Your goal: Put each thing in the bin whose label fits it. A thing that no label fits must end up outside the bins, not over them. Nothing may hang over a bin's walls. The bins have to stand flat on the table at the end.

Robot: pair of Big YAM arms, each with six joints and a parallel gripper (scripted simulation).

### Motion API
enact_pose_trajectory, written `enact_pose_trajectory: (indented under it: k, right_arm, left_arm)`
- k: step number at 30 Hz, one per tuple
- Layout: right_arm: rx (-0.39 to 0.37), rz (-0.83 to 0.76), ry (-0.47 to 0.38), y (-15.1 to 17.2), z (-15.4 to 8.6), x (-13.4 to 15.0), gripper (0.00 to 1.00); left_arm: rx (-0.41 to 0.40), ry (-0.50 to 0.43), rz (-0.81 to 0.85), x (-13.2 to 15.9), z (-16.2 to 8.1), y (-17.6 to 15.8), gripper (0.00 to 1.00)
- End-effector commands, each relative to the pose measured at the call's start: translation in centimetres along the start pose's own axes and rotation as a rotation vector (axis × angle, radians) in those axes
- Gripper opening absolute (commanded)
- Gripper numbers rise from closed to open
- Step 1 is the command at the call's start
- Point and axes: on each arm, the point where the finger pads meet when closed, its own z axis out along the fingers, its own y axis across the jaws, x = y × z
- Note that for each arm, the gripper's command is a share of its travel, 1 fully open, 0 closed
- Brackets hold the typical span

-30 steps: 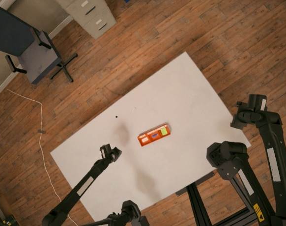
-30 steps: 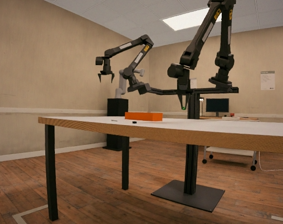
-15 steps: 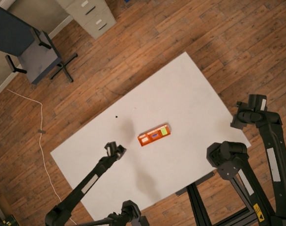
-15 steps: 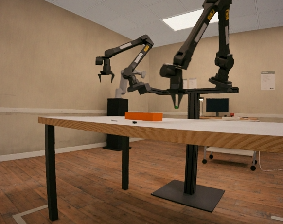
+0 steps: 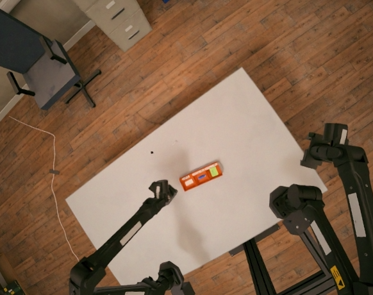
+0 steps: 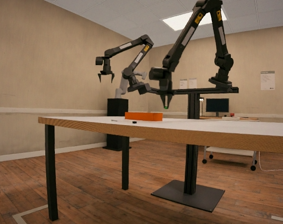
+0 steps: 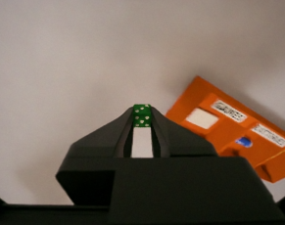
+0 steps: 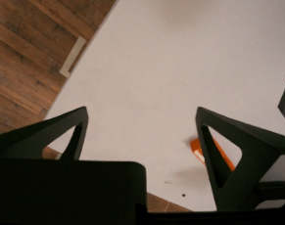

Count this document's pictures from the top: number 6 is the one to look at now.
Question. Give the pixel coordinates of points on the orange three-compartment bin rack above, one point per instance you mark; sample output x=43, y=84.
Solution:
x=145, y=116

